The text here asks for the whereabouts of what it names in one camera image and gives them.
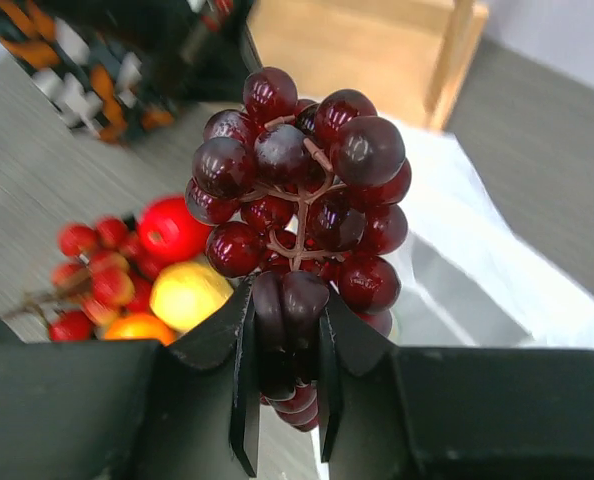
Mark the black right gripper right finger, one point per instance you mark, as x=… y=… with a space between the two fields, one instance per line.
x=396 y=412

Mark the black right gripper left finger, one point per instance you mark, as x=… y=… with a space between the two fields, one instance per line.
x=134 y=409

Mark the fake orange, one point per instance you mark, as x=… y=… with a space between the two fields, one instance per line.
x=140 y=326

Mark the fake red cherry bunch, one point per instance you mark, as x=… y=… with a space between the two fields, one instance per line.
x=98 y=284

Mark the white plastic bag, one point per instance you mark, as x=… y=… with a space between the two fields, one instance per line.
x=467 y=279

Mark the fake yellow lemon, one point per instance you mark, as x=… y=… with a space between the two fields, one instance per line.
x=187 y=293

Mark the fake red apple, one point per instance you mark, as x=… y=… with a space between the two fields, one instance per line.
x=169 y=232

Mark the fake purple grapes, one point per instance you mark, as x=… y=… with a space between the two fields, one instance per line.
x=305 y=198

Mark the orange black patterned garment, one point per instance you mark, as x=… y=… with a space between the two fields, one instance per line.
x=95 y=83

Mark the wooden clothes rack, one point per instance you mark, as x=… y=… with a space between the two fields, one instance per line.
x=410 y=58

